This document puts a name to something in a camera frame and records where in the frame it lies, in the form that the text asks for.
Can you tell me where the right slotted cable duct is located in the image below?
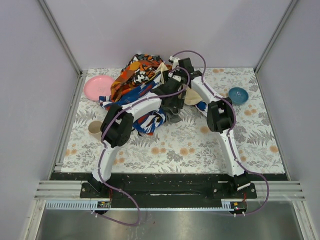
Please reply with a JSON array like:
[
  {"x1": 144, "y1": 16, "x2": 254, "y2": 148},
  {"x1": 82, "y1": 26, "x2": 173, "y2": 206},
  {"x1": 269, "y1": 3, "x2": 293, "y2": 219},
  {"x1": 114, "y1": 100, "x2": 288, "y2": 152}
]
[{"x1": 221, "y1": 199, "x2": 247, "y2": 211}]

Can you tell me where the left aluminium frame post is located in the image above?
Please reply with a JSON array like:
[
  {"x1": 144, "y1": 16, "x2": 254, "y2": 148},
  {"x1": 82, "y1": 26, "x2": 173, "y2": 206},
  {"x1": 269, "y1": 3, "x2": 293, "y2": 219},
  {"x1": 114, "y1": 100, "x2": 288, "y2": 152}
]
[{"x1": 36, "y1": 0, "x2": 83, "y2": 76}]

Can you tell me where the slotted cable duct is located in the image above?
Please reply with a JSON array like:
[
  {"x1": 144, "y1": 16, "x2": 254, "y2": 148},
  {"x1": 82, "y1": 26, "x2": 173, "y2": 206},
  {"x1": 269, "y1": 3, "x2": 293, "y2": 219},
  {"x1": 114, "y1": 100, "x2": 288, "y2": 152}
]
[
  {"x1": 221, "y1": 199, "x2": 247, "y2": 211},
  {"x1": 45, "y1": 200, "x2": 111, "y2": 211}
]

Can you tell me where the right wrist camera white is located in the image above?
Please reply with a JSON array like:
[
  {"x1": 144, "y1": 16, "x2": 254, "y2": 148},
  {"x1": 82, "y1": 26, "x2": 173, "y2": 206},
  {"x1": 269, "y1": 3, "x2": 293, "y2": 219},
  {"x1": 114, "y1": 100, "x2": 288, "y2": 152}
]
[{"x1": 168, "y1": 55, "x2": 180, "y2": 69}]

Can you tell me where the blue bowl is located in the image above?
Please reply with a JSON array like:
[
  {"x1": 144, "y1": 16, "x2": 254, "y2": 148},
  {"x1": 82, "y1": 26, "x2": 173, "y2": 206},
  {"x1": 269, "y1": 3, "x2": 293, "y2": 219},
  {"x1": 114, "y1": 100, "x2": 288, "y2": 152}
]
[{"x1": 228, "y1": 87, "x2": 249, "y2": 106}]

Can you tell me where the left slotted cable duct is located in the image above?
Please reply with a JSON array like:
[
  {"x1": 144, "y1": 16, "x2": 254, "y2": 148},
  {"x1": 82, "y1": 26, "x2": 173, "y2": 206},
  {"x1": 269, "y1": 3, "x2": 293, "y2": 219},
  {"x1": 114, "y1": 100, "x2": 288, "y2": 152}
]
[{"x1": 45, "y1": 200, "x2": 111, "y2": 211}]

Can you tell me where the beige paper cup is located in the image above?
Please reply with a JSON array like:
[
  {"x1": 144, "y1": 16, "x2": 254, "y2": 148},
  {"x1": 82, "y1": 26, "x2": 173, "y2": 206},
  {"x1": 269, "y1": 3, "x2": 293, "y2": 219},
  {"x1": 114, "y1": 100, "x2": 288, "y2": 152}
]
[{"x1": 88, "y1": 120, "x2": 102, "y2": 141}]

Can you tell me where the orange camouflage cloth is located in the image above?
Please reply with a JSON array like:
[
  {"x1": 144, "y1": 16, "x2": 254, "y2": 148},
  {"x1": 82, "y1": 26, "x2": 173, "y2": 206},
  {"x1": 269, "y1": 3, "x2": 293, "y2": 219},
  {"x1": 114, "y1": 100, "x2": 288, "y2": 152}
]
[{"x1": 110, "y1": 53, "x2": 172, "y2": 102}]

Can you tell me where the grey cloth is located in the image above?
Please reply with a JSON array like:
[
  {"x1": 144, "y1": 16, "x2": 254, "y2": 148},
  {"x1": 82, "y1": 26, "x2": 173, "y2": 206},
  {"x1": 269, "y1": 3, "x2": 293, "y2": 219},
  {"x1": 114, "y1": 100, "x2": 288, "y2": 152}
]
[{"x1": 162, "y1": 106, "x2": 182, "y2": 124}]

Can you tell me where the pink plate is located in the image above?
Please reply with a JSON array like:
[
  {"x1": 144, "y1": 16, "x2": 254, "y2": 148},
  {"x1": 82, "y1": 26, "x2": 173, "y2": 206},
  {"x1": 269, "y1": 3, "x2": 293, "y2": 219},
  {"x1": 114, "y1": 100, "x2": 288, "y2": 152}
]
[{"x1": 83, "y1": 75, "x2": 115, "y2": 101}]

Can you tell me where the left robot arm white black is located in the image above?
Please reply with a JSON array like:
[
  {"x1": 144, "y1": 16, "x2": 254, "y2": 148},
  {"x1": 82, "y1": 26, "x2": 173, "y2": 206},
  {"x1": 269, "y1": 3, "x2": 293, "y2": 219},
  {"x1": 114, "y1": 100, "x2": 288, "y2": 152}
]
[{"x1": 88, "y1": 77, "x2": 190, "y2": 193}]

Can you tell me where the purple cable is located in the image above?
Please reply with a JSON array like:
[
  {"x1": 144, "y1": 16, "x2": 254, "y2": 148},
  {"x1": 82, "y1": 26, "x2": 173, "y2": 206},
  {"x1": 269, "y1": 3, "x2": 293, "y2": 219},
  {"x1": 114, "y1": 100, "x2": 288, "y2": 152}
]
[
  {"x1": 91, "y1": 67, "x2": 192, "y2": 227},
  {"x1": 172, "y1": 49, "x2": 270, "y2": 217}
]

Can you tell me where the aluminium front rail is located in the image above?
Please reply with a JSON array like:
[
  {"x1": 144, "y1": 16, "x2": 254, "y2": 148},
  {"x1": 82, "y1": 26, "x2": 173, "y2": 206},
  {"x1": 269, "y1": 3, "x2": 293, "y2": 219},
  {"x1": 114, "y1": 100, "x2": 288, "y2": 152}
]
[{"x1": 34, "y1": 180, "x2": 306, "y2": 201}]

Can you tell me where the floral table mat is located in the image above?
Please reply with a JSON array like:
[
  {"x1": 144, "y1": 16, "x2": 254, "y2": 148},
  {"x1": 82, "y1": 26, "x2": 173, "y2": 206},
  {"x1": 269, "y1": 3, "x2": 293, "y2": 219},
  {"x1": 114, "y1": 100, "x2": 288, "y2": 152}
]
[{"x1": 61, "y1": 67, "x2": 285, "y2": 174}]

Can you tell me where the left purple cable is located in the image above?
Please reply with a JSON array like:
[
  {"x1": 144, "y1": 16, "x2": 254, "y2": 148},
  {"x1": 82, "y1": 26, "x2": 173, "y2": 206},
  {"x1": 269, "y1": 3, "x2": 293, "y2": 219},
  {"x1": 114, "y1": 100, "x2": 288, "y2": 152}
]
[{"x1": 91, "y1": 67, "x2": 192, "y2": 227}]

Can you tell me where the cream beige cloth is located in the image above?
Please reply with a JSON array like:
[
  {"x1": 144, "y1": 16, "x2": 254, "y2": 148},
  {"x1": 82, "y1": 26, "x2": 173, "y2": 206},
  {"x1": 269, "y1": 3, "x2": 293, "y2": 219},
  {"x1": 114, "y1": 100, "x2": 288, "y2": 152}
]
[{"x1": 155, "y1": 62, "x2": 202, "y2": 106}]

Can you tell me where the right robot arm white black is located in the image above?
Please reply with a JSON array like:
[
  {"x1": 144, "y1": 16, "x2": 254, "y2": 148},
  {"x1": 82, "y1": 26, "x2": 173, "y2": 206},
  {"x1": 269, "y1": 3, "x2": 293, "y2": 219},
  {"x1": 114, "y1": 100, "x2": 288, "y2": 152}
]
[{"x1": 169, "y1": 56, "x2": 251, "y2": 193}]

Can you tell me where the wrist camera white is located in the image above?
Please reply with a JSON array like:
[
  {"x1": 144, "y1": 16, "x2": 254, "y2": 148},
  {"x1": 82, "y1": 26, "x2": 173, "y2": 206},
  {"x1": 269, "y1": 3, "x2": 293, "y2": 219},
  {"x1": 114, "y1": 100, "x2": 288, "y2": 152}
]
[
  {"x1": 168, "y1": 55, "x2": 180, "y2": 69},
  {"x1": 168, "y1": 71, "x2": 184, "y2": 83}
]

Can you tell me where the right aluminium frame post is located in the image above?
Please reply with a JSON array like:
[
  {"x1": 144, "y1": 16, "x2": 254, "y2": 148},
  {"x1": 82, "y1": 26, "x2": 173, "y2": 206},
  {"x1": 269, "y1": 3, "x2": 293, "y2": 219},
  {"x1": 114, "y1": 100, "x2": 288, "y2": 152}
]
[{"x1": 254, "y1": 0, "x2": 299, "y2": 74}]

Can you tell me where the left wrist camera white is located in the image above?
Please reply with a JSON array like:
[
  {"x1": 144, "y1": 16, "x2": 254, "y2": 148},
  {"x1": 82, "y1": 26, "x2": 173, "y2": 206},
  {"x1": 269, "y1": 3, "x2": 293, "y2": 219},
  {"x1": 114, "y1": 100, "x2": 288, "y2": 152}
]
[{"x1": 168, "y1": 71, "x2": 184, "y2": 83}]

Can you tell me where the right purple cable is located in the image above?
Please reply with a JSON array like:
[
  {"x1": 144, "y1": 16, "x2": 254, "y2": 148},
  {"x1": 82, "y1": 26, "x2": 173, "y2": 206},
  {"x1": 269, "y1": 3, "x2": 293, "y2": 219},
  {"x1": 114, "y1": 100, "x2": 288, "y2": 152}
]
[{"x1": 172, "y1": 49, "x2": 270, "y2": 217}]

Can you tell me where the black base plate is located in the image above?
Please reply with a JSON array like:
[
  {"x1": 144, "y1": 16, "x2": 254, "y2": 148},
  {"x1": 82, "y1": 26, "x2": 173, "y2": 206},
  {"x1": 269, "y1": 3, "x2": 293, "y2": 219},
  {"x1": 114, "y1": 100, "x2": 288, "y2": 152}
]
[{"x1": 80, "y1": 173, "x2": 257, "y2": 209}]

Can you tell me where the aluminium frame post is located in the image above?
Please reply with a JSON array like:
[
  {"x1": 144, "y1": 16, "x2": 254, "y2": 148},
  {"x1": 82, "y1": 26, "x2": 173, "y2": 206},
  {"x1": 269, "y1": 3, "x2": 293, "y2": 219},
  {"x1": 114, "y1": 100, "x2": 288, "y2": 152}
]
[
  {"x1": 254, "y1": 0, "x2": 299, "y2": 74},
  {"x1": 36, "y1": 0, "x2": 83, "y2": 76}
]

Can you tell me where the blue white red cloth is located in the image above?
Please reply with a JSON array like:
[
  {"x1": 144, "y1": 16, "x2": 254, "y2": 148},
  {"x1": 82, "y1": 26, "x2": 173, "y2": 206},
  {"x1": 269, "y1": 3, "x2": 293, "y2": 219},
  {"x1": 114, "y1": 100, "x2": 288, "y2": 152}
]
[{"x1": 98, "y1": 74, "x2": 206, "y2": 140}]

